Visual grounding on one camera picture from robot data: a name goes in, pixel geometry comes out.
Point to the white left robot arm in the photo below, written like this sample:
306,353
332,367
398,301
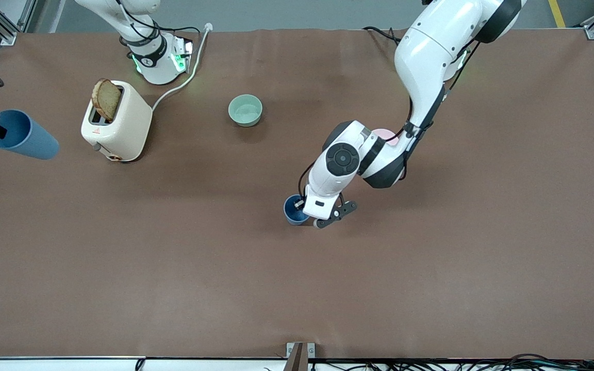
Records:
426,51

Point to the pink bowl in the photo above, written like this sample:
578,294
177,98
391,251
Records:
387,135

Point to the cream white toaster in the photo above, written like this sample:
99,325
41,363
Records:
127,123

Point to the blue plastic cup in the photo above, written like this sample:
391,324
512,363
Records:
293,214
29,139

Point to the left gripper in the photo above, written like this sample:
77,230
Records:
299,203

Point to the right arm base control box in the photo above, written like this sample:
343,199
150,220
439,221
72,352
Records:
182,54

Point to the green bowl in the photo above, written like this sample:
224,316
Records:
245,111

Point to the metal table edge bracket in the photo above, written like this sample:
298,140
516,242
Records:
300,355

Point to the brown bread slice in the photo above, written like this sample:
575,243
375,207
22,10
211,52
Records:
106,100

